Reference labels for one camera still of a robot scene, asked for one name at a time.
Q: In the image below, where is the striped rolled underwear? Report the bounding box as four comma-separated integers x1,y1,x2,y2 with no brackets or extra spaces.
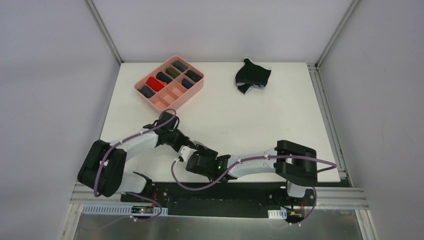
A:
172,60,188,73

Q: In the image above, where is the black underwear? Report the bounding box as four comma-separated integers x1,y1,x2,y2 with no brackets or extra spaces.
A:
235,57,272,95
185,70,202,83

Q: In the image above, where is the dark blue rolled underwear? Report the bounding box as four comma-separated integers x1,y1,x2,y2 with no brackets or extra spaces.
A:
138,85,156,99

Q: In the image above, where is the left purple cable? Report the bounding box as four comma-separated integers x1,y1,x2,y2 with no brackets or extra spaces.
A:
93,108,177,223

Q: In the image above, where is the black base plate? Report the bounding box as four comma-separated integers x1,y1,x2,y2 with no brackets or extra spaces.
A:
140,182,315,218

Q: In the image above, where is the grey underwear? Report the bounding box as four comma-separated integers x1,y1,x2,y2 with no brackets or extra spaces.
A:
193,141,208,151

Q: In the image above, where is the black rolled underwear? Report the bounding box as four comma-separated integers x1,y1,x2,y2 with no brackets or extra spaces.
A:
185,70,202,83

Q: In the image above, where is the red rolled underwear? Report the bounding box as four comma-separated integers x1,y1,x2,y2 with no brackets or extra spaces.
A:
145,76,165,92

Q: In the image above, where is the aluminium frame rail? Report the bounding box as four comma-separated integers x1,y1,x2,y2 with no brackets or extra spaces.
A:
70,181,124,204

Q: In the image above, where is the pink divided organizer tray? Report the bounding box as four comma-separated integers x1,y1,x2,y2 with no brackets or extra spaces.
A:
134,55,204,112

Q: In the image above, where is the olive rolled underwear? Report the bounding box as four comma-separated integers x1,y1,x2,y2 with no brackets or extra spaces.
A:
165,67,180,79

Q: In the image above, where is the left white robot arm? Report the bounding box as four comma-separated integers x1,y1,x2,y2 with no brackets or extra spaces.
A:
77,108,196,203

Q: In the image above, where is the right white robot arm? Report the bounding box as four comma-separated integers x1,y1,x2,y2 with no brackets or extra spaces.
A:
171,140,318,205

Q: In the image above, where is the small navy rolled underwear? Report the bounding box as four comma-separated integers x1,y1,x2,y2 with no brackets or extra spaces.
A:
181,78,193,89

